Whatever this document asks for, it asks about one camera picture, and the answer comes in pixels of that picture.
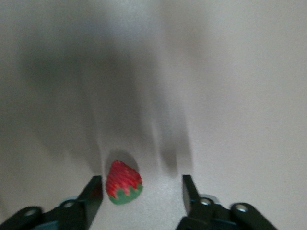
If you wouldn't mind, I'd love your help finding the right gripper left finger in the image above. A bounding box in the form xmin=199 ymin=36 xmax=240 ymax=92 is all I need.
xmin=0 ymin=175 xmax=104 ymax=230

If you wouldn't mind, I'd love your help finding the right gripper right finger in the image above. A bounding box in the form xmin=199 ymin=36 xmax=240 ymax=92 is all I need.
xmin=176 ymin=174 xmax=279 ymax=230

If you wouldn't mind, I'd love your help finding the red strawberry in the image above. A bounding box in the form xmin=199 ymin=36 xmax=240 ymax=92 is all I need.
xmin=106 ymin=160 xmax=144 ymax=206

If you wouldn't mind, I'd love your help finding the brown table mat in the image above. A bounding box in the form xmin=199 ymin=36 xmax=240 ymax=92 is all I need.
xmin=0 ymin=0 xmax=307 ymax=230

